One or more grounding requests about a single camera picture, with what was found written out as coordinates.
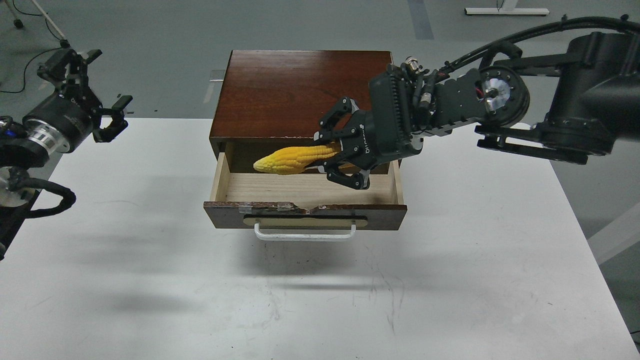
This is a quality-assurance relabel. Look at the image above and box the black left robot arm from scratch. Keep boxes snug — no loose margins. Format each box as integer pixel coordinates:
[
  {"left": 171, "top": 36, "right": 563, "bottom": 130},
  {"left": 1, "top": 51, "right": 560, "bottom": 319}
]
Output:
[{"left": 0, "top": 47, "right": 133, "bottom": 256}]

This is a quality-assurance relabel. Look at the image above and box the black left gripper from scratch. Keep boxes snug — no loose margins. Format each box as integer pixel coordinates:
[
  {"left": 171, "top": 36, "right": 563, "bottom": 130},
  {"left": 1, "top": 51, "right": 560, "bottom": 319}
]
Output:
[{"left": 22, "top": 48, "right": 133, "bottom": 154}]

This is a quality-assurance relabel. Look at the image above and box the black floor cable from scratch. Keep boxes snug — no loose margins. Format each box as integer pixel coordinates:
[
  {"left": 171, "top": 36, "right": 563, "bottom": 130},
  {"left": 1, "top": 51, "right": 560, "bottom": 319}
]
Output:
[{"left": 0, "top": 0, "right": 68, "bottom": 95}]

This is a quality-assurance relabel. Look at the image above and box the white wheeled stand leg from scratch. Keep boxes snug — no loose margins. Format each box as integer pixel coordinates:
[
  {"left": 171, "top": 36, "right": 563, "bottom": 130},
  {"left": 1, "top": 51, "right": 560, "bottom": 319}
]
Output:
[{"left": 12, "top": 0, "right": 71, "bottom": 49}]

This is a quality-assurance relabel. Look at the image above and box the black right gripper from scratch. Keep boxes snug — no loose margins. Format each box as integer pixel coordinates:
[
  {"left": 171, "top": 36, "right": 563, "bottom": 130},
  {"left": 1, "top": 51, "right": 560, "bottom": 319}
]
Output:
[{"left": 313, "top": 69, "right": 426, "bottom": 191}]

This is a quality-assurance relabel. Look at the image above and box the dark wooden drawer cabinet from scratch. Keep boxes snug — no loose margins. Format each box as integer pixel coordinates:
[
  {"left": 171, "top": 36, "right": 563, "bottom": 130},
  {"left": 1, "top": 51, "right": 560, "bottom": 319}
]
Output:
[{"left": 209, "top": 49, "right": 393, "bottom": 156}]

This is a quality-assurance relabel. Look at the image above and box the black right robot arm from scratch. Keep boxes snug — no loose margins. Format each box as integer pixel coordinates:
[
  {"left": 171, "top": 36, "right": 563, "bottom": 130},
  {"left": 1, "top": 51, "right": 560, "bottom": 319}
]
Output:
[{"left": 311, "top": 15, "right": 640, "bottom": 190}]

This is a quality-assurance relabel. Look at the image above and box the yellow toy corn cob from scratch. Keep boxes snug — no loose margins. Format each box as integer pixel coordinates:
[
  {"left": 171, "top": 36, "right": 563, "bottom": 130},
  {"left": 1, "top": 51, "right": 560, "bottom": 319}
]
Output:
[{"left": 253, "top": 141, "right": 342, "bottom": 175}]

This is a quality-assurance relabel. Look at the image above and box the wooden drawer with white handle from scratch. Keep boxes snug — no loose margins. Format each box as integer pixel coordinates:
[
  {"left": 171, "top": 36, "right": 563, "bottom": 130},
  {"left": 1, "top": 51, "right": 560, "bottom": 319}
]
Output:
[{"left": 203, "top": 152, "right": 408, "bottom": 242}]

